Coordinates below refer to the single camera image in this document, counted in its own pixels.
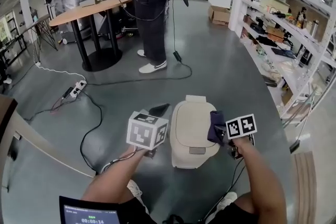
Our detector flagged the black folding table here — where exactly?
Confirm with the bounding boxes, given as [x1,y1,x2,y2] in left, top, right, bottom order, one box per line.
[22,14,58,63]

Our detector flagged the person's right forearm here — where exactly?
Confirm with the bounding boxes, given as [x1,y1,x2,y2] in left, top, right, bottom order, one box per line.
[232,136,287,224]

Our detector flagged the floor squeegee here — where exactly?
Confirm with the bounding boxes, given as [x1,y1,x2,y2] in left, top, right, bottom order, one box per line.
[288,91,316,154]

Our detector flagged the cardboard box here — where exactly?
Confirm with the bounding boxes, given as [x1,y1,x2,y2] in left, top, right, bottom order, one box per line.
[208,5,232,26]

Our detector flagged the red wires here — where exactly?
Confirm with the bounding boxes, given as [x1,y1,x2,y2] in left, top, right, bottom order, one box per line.
[49,98,77,116]

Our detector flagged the white power strip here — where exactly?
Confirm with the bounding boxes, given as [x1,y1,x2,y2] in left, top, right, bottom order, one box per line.
[70,80,88,99]

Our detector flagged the long black cable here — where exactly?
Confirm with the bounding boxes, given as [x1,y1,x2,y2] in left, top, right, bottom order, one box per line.
[86,60,194,87]

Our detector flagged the gripper wire bundle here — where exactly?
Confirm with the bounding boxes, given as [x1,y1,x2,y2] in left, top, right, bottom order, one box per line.
[101,148,148,174]

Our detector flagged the person's left forearm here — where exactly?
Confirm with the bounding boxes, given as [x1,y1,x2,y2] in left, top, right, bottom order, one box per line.
[81,146,155,204]

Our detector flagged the flat white box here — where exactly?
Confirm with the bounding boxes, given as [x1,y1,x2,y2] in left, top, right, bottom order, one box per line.
[79,0,108,7]

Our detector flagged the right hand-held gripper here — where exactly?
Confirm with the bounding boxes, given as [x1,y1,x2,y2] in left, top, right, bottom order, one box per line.
[215,114,257,159]

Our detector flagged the beige plastic trash bin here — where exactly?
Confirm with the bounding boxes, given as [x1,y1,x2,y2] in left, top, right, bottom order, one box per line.
[170,95,221,169]

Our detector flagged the black phone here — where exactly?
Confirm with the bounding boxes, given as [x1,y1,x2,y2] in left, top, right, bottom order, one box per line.
[61,86,74,100]

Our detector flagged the dark keyboard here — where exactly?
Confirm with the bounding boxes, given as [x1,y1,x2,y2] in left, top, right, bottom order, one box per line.
[271,47,297,59]

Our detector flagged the dark purple cloth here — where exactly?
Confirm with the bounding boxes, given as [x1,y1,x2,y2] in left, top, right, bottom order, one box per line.
[206,110,227,144]

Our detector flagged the white shelving unit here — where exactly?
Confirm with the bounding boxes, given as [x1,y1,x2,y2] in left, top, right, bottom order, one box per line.
[228,0,336,126]

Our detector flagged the brown box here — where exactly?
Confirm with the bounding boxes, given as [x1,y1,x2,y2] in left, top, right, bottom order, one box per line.
[266,26,286,42]

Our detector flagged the white desk brown top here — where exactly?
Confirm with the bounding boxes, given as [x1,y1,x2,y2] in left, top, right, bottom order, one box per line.
[0,94,97,192]

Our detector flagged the black tablet screen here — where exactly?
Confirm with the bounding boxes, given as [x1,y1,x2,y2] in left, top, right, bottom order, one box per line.
[59,195,120,224]

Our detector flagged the person's right white sneaker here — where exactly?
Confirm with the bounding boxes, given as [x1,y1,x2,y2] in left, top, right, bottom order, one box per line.
[216,191,238,212]

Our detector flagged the looped black cable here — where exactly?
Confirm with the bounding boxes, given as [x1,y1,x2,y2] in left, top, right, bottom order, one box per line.
[23,91,103,179]

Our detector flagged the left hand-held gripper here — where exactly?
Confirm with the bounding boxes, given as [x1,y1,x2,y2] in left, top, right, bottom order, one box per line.
[127,103,171,158]

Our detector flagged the white cable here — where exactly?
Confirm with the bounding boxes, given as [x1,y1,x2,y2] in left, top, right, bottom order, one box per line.
[35,61,87,84]

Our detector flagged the round wooden table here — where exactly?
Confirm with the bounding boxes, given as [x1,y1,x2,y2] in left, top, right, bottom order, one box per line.
[49,0,133,72]

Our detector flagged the person's left white sneaker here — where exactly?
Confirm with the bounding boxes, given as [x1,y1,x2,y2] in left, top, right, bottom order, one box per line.
[127,179,144,209]

